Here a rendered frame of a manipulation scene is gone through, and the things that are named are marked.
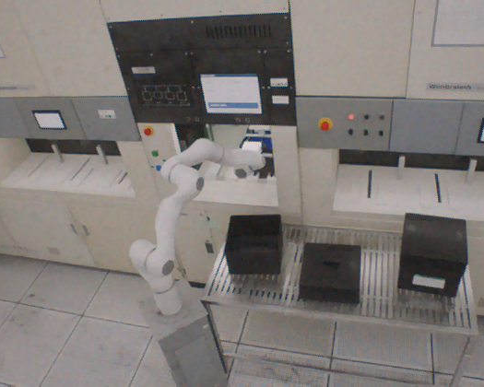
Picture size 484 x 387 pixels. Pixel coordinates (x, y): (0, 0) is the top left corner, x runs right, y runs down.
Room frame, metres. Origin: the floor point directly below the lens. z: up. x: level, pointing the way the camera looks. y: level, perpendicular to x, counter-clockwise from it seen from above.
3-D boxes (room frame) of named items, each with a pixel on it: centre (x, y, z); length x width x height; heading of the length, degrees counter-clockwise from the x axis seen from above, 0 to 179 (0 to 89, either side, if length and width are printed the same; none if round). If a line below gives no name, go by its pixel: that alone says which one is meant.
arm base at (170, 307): (1.38, 0.46, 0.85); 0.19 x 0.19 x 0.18
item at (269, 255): (1.64, -0.01, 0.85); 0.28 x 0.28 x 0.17; 78
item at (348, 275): (1.41, -0.36, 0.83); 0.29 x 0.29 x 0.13; 72
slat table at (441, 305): (1.46, -0.40, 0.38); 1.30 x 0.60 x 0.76; 70
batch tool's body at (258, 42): (2.39, -0.03, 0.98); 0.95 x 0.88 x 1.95; 160
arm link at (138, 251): (1.40, 0.48, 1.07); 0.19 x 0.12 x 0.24; 46
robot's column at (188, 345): (1.38, 0.46, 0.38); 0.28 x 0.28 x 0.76; 25
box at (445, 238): (1.34, -0.84, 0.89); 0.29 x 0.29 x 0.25; 65
